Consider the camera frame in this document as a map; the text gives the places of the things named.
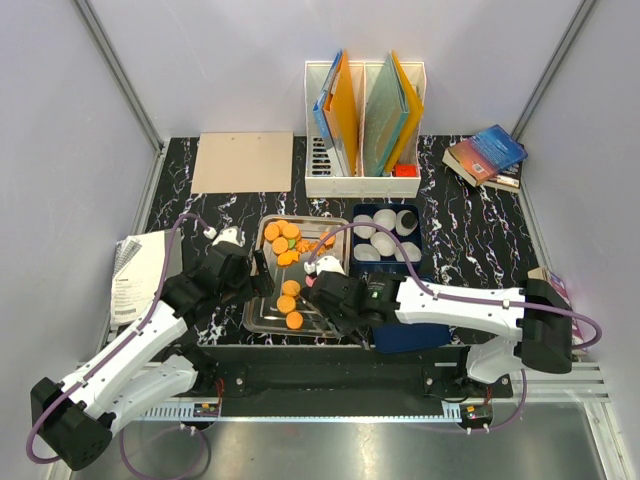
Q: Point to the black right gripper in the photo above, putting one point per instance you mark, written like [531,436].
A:
[340,326]

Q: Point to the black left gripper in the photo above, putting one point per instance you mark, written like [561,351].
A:
[261,283]

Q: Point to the orange round cookie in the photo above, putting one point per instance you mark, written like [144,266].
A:
[272,232]
[280,245]
[286,304]
[294,320]
[291,231]
[291,288]

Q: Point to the blue tin lid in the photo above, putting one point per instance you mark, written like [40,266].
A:
[392,338]

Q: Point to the black sandwich cookie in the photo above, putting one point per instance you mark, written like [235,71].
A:
[408,220]

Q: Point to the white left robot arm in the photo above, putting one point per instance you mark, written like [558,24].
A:
[78,416]

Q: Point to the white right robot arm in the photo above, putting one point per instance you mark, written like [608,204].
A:
[530,326]

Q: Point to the orange star cookie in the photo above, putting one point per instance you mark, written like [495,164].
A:
[288,258]

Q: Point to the steel baking tray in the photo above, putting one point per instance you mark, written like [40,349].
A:
[261,315]

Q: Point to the white paper cup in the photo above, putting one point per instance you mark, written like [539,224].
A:
[400,230]
[385,218]
[413,252]
[365,230]
[384,243]
[365,252]

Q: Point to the blue cookie tin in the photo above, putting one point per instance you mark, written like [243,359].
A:
[386,264]

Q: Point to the white paper manual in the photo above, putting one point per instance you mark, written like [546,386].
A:
[138,265]

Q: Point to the tan clipboard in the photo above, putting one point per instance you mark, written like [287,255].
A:
[243,162]

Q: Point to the blue folder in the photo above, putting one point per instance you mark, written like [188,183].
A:
[336,165]

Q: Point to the red small box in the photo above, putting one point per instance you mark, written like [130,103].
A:
[406,171]

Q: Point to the yellow folder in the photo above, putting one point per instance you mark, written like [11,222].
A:
[412,110]

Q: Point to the orange folder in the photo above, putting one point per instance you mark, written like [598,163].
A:
[340,112]

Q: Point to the blue paperback book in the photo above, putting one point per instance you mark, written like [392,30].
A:
[488,153]

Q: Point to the teal folder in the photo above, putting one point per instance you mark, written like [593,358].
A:
[382,118]

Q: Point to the lower paperback book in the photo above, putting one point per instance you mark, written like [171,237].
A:
[509,180]

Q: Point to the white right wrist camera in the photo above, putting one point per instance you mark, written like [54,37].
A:
[322,264]

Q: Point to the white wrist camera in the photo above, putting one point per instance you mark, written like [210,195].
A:
[232,234]
[322,264]

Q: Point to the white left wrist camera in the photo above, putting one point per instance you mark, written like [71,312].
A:
[232,234]

